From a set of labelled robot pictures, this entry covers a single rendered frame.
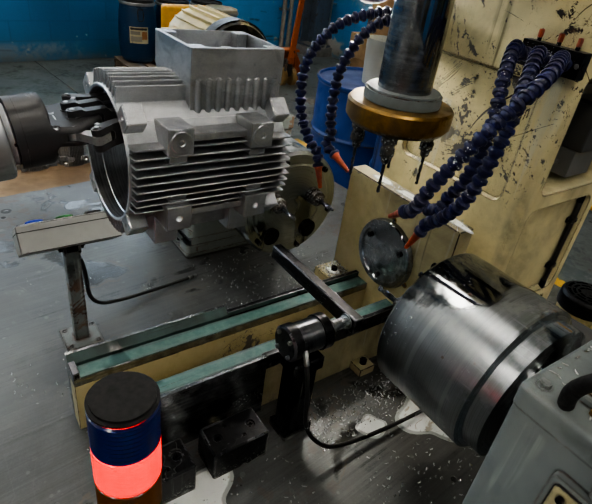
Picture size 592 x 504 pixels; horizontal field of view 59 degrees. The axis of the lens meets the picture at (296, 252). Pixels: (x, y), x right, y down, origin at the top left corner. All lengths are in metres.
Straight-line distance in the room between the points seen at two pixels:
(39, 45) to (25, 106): 5.93
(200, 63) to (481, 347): 0.49
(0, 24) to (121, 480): 6.04
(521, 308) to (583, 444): 0.21
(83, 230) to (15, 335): 0.31
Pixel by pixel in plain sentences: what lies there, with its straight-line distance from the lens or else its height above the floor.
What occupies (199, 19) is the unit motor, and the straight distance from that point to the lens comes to 1.37.
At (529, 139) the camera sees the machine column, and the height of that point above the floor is 1.30.
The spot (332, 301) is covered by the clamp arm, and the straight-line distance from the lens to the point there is 0.90.
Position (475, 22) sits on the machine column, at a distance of 1.07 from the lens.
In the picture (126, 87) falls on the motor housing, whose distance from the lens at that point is 0.60.
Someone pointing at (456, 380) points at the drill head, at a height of 1.08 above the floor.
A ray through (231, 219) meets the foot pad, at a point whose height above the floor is 1.23.
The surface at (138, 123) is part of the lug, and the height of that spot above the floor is 1.37.
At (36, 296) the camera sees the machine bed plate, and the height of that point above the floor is 0.80.
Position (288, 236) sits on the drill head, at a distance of 1.19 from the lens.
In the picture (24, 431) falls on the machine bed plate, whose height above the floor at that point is 0.80.
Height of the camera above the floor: 1.56
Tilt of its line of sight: 32 degrees down
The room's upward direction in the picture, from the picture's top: 8 degrees clockwise
